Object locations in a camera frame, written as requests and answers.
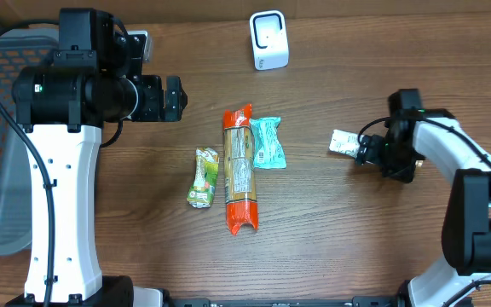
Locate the teal wipes packet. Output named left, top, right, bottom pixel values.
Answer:
left=250, top=117, right=286, bottom=169

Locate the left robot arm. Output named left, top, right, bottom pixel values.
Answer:
left=12, top=9, right=188, bottom=306

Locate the orange spaghetti package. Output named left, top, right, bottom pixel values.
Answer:
left=222, top=104, right=258, bottom=235

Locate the white shampoo tube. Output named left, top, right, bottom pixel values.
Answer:
left=329, top=130, right=360, bottom=158

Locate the green yellow snack packet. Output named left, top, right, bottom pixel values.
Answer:
left=187, top=148, right=219, bottom=209

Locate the grey plastic shopping basket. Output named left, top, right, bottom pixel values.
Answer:
left=0, top=29, right=58, bottom=256

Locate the white barcode scanner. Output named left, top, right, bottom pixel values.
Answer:
left=249, top=10, right=290, bottom=71

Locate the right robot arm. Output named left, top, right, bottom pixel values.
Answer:
left=355, top=89, right=491, bottom=306

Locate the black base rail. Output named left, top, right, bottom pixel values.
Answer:
left=163, top=296, right=406, bottom=307

